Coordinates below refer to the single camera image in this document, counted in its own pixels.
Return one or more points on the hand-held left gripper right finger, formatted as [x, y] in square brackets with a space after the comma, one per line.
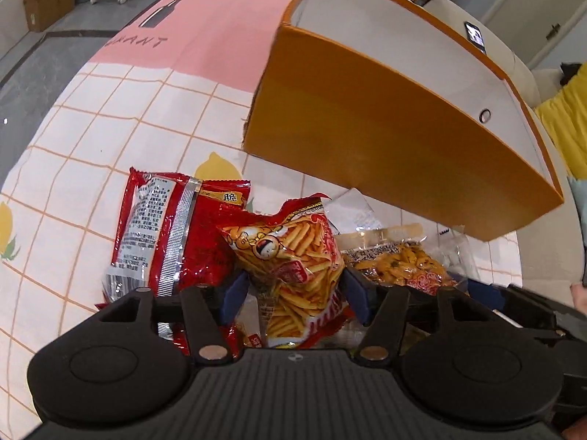
[357, 294]

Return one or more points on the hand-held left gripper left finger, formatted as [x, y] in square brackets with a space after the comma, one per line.
[235, 292]

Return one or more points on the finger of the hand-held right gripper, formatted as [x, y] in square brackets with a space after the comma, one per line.
[486, 294]

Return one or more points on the clear packet of white candies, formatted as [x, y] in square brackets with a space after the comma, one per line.
[456, 252]

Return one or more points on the red foil snack bag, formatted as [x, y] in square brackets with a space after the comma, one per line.
[206, 247]

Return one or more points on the clear packet of yellow beans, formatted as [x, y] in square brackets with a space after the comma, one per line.
[403, 266]

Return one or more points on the red fries snack bag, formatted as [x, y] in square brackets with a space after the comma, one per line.
[298, 247]

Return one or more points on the white snack packet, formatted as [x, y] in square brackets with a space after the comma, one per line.
[353, 211]

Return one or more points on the orange cardboard box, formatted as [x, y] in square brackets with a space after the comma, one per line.
[367, 123]

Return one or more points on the person's knee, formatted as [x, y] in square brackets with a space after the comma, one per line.
[579, 296]

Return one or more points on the beige sofa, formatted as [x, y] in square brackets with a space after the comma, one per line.
[550, 256]

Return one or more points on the light blue cushion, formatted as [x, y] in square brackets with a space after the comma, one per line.
[580, 192]

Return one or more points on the yellow cushion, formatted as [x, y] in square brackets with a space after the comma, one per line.
[568, 119]

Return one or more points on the checked lemon print tablecloth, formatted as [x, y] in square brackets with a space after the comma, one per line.
[114, 101]

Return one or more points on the dark cushion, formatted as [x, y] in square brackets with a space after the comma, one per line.
[573, 73]

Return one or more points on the black smartphone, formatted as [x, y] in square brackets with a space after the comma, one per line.
[474, 36]

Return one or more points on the brown cardboard carton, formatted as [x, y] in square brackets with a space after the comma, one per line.
[46, 4]

